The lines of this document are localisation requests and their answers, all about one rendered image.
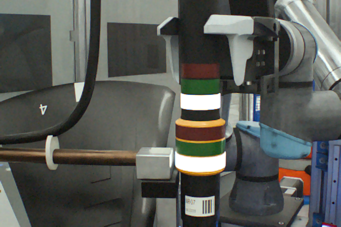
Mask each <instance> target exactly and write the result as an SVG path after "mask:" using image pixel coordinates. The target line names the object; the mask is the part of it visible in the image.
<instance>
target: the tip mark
mask: <svg viewBox="0 0 341 227"><path fill-rule="evenodd" d="M74 84H75V94H76V102H78V101H79V100H80V98H81V94H82V91H83V86H84V82H83V83H74Z"/></svg>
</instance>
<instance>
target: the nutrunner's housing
mask: <svg viewBox="0 0 341 227"><path fill-rule="evenodd" d="M181 219H182V221H183V227H218V220H219V219H220V173H217V174H213V175H209V176H193V175H187V174H183V173H181Z"/></svg>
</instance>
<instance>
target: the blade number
mask: <svg viewBox="0 0 341 227"><path fill-rule="evenodd" d="M34 104H35V109H36V114H37V119H38V120H41V119H44V118H48V117H53V116H54V115H53V110H52V106H51V100H50V99H48V100H43V101H40V102H36V103H34Z"/></svg>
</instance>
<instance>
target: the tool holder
mask: <svg viewBox="0 0 341 227"><path fill-rule="evenodd" d="M149 150H151V147H141V149H140V151H139V152H138V153H137V155H136V178H137V179H142V182H141V189H142V198H156V223H157V227H179V204H180V201H179V185H180V171H179V170H175V169H174V150H173V148H170V150H173V153H151V152H149Z"/></svg>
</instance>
